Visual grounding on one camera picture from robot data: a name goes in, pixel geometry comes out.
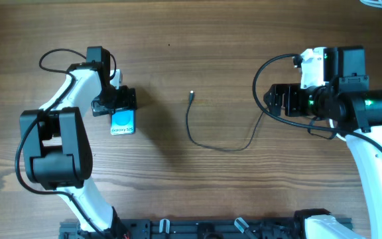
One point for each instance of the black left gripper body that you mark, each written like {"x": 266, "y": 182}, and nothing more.
{"x": 112, "y": 99}

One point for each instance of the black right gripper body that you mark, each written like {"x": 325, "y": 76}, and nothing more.
{"x": 299, "y": 101}

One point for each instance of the teal Galaxy smartphone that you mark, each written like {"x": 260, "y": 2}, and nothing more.
{"x": 123, "y": 123}

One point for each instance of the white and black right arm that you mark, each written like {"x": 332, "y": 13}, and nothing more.
{"x": 335, "y": 86}

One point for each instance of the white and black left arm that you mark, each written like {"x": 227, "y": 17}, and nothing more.
{"x": 54, "y": 156}

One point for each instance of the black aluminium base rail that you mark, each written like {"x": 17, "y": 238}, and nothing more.
{"x": 201, "y": 229}

